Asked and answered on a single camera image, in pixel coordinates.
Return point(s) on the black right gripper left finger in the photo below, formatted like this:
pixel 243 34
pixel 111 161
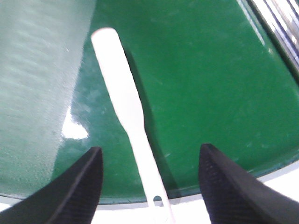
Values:
pixel 71 198

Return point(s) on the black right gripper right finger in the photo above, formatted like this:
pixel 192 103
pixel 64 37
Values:
pixel 233 196

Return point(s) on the pink hand brush black bristles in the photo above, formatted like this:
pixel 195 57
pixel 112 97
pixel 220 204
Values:
pixel 128 109

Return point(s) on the green conveyor belt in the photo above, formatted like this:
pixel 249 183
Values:
pixel 202 73

